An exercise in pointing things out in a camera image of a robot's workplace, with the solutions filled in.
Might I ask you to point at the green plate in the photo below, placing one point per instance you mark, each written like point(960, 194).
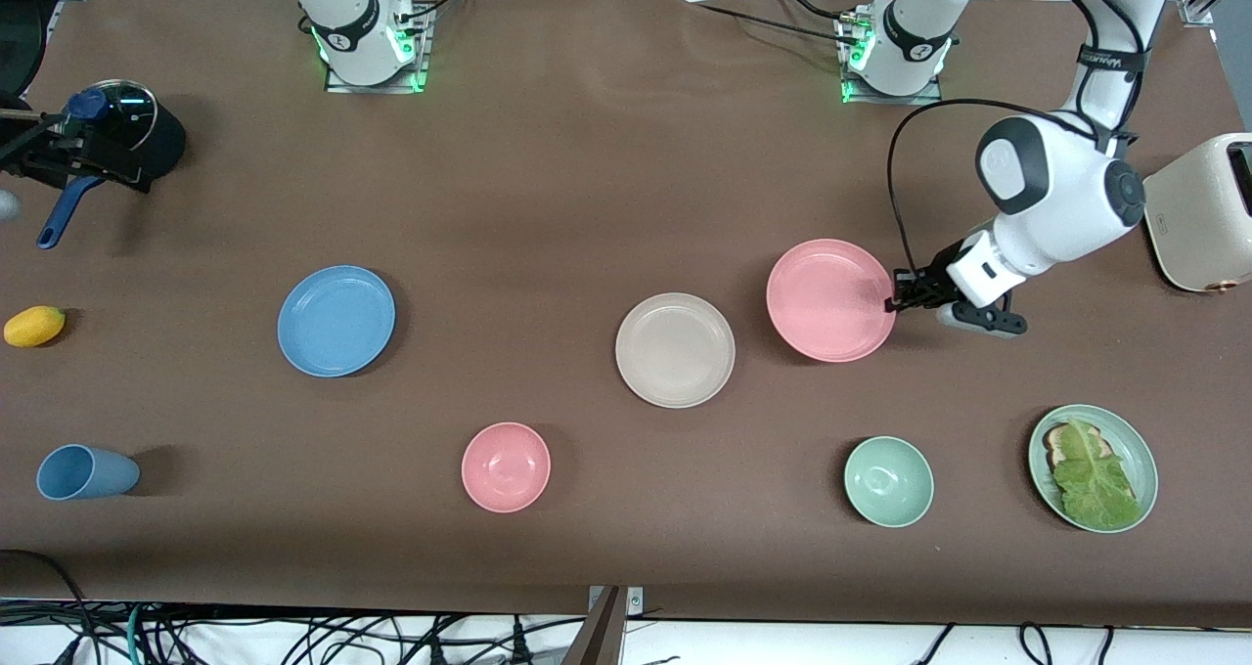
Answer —
point(1135, 455)

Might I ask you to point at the toasted bread slice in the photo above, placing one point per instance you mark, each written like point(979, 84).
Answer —
point(1056, 440)

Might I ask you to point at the dark camera stand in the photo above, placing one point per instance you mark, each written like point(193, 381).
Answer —
point(602, 636)

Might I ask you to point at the blue plate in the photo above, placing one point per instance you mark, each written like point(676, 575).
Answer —
point(335, 321)

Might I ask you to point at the small metal clamp bracket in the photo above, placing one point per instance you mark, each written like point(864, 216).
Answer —
point(636, 601)

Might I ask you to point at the pink plate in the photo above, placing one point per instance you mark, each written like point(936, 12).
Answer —
point(831, 300)

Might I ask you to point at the beige toaster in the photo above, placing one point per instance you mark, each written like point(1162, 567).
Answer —
point(1198, 225)

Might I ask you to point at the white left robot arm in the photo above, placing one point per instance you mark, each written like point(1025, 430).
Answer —
point(1056, 186)

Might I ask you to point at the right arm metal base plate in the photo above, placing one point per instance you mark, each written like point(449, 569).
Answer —
point(377, 88)

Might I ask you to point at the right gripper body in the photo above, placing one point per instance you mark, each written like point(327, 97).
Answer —
point(61, 154)

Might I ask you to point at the beige plate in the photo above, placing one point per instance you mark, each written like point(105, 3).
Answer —
point(675, 350)

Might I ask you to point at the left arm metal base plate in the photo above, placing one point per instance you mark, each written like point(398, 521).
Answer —
point(895, 101)

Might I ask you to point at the pink bowl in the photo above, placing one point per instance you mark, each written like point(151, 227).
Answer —
point(506, 467)

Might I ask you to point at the green lettuce leaf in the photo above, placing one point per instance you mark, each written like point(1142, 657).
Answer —
point(1095, 479)

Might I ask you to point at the yellow lemon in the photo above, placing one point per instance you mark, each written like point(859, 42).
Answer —
point(34, 326)

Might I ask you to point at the green bowl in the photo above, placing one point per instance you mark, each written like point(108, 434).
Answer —
point(888, 481)

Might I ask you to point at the brown table cover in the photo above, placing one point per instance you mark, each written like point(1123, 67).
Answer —
point(587, 205)

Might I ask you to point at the blue cup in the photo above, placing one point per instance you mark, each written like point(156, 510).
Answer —
point(88, 472)

